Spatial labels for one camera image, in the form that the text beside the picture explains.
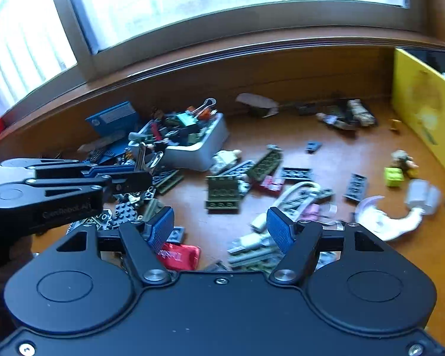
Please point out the teal binder clip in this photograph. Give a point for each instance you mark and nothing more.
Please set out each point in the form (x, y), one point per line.
(187, 120)

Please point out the brown toy figure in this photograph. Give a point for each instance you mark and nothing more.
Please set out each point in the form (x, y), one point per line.
(404, 159)

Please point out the long olive green plate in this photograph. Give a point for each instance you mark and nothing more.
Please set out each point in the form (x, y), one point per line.
(265, 163)

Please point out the lime green cube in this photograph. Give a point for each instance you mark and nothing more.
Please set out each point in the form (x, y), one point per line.
(394, 177)

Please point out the small yellow brick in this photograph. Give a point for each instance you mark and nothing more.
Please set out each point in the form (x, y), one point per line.
(395, 125)

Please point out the yellow and white cardboard box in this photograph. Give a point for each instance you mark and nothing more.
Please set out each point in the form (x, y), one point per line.
(422, 100)

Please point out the white curved plastic piece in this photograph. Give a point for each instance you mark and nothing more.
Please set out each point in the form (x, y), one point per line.
(378, 222)

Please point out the white plastic tray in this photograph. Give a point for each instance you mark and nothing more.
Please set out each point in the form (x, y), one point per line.
(196, 152)

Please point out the blue flat box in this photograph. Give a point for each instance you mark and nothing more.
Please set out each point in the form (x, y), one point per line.
(113, 117)

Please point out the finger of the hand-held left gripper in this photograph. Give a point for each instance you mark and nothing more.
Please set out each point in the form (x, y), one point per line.
(70, 187)
(59, 170)

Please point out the large olive green brick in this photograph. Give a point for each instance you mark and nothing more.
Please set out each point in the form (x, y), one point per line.
(222, 193)

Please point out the orange binder clip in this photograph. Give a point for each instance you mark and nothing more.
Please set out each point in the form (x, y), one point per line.
(204, 109)

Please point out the small pink piece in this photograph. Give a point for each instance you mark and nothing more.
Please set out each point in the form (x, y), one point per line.
(312, 211)

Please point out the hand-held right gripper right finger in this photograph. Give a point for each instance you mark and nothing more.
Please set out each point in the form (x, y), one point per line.
(280, 228)

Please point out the window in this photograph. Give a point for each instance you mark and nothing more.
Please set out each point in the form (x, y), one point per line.
(226, 3)

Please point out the dark grey building plate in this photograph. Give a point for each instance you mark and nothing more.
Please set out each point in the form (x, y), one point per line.
(356, 187)
(297, 174)

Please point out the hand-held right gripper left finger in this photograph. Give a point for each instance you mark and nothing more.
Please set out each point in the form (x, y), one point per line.
(161, 226)

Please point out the heap of camouflage toy parts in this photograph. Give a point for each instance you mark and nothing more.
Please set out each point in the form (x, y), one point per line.
(350, 115)

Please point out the white toy minifigure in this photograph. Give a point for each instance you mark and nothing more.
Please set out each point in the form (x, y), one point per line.
(226, 158)

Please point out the torn cardboard piece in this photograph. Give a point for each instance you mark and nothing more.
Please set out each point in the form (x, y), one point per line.
(256, 103)

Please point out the red foil packet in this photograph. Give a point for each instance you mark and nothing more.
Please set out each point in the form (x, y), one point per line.
(180, 256)

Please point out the silver binder clip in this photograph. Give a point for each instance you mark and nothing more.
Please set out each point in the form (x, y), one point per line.
(144, 159)

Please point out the small red brick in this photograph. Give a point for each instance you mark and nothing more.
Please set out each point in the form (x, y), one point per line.
(272, 184)

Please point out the small dark blue brick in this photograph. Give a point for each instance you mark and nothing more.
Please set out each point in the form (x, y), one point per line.
(314, 147)

